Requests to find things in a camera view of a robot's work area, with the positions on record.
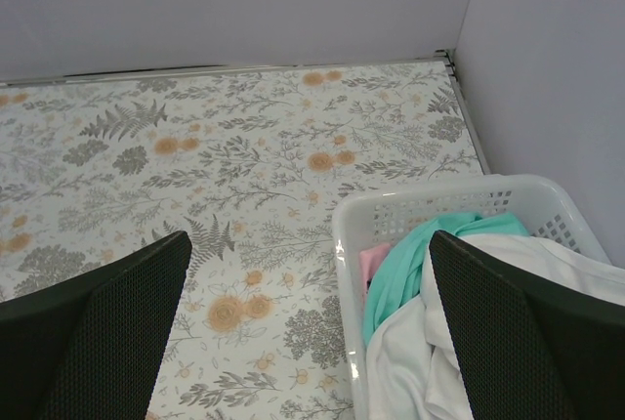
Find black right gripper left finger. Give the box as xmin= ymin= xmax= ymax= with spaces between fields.
xmin=1 ymin=231 xmax=191 ymax=419

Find white plastic laundry basket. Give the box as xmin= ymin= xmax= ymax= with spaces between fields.
xmin=332 ymin=174 xmax=609 ymax=419

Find white t-shirt in basket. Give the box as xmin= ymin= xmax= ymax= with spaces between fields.
xmin=366 ymin=234 xmax=624 ymax=419

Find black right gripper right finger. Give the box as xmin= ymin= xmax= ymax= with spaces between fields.
xmin=430 ymin=231 xmax=624 ymax=419

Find mint green shirt in basket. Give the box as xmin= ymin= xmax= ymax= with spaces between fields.
xmin=362 ymin=212 xmax=529 ymax=345

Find pink garment in basket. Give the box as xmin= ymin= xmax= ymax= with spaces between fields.
xmin=358 ymin=242 xmax=392 ymax=294

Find floral patterned table mat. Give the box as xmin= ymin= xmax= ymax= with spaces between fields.
xmin=1 ymin=62 xmax=482 ymax=419

